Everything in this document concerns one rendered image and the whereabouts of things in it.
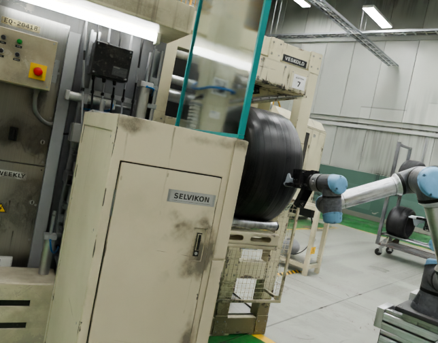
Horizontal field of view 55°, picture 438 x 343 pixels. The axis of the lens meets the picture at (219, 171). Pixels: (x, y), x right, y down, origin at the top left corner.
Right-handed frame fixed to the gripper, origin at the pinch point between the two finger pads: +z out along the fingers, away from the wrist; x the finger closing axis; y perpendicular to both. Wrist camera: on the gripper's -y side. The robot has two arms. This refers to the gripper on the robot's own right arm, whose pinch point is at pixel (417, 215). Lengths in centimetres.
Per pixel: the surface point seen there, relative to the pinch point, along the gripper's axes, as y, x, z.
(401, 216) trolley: 79, 327, 313
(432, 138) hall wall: -55, 809, 681
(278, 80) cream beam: -75, -94, 23
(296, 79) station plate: -77, -81, 24
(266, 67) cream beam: -81, -102, 23
